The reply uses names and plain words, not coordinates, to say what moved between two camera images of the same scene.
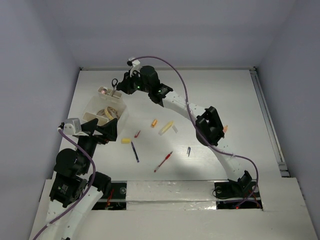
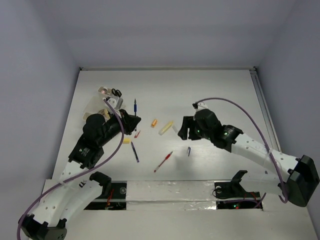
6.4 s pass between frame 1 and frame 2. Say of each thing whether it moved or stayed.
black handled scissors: moved
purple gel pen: stayed
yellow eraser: stayed
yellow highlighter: stayed
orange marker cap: stayed
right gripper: moved
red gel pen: stayed
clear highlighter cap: stayed
